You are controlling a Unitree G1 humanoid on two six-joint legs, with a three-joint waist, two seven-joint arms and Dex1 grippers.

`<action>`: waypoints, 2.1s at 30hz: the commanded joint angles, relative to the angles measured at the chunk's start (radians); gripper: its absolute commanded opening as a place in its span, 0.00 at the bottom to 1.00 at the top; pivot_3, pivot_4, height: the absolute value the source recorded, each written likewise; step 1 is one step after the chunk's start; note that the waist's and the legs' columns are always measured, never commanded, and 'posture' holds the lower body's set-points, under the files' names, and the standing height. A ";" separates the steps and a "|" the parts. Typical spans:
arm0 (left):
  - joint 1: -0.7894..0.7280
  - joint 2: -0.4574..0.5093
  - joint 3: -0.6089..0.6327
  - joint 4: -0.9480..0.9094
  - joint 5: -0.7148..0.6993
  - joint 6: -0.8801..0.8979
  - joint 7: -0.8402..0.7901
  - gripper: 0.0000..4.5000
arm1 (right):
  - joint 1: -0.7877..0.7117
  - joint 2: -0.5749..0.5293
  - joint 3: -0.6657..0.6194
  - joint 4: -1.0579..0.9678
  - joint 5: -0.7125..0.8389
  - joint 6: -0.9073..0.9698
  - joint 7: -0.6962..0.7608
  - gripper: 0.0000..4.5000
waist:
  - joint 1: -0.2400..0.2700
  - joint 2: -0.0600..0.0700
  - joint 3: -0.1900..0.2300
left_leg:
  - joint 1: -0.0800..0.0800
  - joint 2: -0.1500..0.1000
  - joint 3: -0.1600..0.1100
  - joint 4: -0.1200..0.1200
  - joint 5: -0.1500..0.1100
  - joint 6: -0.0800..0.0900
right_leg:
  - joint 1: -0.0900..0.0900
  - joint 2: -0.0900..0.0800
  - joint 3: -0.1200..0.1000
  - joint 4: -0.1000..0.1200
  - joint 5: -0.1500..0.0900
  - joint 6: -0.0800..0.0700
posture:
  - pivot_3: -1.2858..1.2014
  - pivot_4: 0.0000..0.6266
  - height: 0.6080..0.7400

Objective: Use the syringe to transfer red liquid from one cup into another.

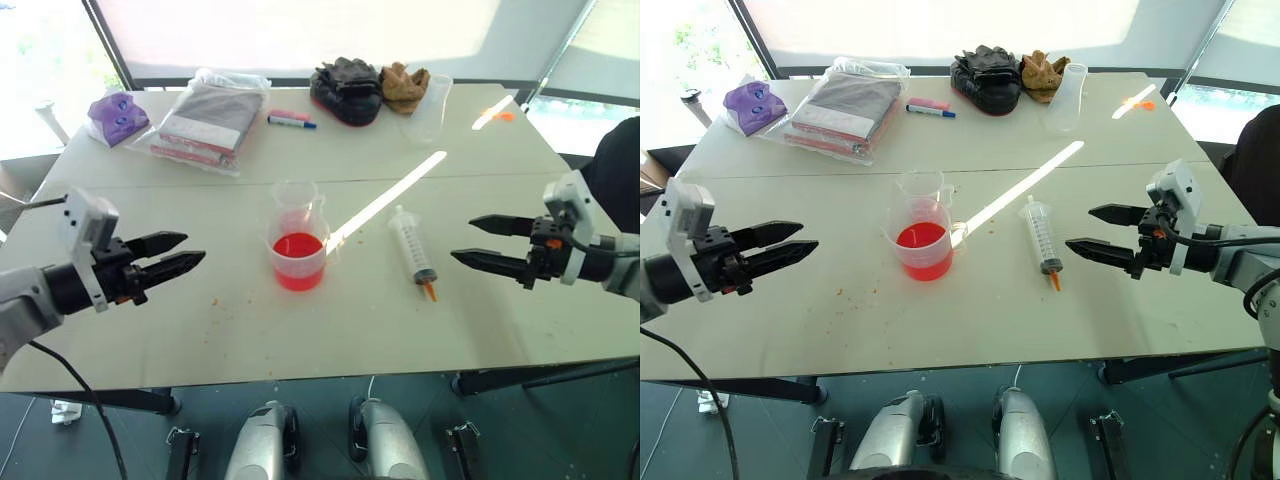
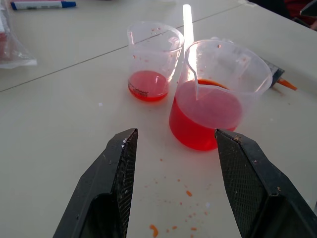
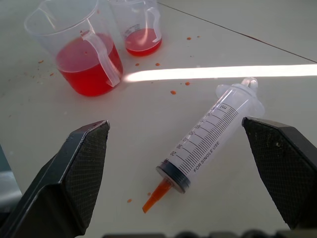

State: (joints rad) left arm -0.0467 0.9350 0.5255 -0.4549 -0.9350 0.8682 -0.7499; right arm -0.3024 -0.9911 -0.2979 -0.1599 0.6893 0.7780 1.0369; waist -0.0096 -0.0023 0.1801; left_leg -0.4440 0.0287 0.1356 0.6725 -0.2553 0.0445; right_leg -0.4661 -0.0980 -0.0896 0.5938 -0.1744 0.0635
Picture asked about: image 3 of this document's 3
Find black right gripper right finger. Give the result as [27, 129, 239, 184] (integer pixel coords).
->
[242, 117, 317, 230]

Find large beaker with red liquid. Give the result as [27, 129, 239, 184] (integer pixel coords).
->
[24, 0, 124, 97]

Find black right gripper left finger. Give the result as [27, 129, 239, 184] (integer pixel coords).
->
[0, 120, 111, 238]

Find small beaker with red liquid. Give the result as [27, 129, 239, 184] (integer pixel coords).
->
[107, 0, 163, 57]

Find clear plastic syringe orange tip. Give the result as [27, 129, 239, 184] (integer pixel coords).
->
[142, 77, 265, 214]

